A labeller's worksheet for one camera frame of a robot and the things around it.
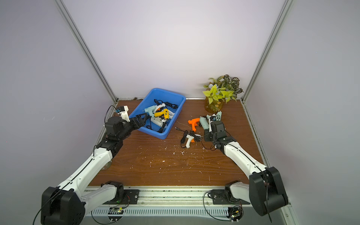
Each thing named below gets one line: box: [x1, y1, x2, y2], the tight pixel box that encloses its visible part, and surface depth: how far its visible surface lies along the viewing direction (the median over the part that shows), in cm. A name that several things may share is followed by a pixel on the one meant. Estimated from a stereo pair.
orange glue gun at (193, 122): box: [187, 118, 201, 133], surface depth 105 cm
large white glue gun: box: [150, 116, 168, 128], surface depth 103 cm
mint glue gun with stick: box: [199, 114, 212, 133], surface depth 91 cm
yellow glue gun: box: [154, 108, 170, 120], surface depth 105 cm
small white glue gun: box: [185, 134, 195, 149], surface depth 96 cm
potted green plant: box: [202, 74, 245, 114], surface depth 99 cm
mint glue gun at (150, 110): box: [144, 105, 158, 118], surface depth 108 cm
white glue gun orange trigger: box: [156, 103, 166, 111], surface depth 112 cm
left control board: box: [107, 207, 125, 222], surface depth 72 cm
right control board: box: [226, 205, 244, 224], surface depth 71 cm
